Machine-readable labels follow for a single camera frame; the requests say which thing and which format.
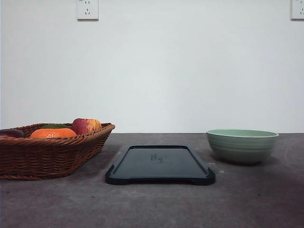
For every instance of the light green bowl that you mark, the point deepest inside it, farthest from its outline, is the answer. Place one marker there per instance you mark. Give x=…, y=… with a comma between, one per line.
x=241, y=146

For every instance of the brown wicker basket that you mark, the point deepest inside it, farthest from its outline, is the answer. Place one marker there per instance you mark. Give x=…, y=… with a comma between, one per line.
x=44, y=151

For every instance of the dark teal rectangular tray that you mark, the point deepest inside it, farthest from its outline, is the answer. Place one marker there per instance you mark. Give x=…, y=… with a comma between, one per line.
x=159, y=164

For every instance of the red yellow apple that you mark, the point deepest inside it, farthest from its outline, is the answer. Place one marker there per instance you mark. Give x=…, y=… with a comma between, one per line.
x=86, y=126

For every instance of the orange tangerine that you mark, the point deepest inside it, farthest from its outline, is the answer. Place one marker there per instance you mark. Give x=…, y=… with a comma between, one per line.
x=53, y=133

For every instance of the green fruit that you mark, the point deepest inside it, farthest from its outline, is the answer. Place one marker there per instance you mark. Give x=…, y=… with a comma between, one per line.
x=55, y=126

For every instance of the dark purple fruit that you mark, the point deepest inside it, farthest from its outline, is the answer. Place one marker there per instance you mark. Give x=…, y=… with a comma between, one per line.
x=12, y=133

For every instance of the white wall socket left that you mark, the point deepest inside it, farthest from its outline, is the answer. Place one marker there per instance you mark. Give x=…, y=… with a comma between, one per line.
x=87, y=11

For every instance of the white wall socket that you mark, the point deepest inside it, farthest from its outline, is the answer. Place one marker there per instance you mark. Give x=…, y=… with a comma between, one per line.
x=296, y=13
x=87, y=11

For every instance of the white wall socket right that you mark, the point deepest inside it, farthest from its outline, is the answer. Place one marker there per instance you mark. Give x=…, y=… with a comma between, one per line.
x=296, y=13

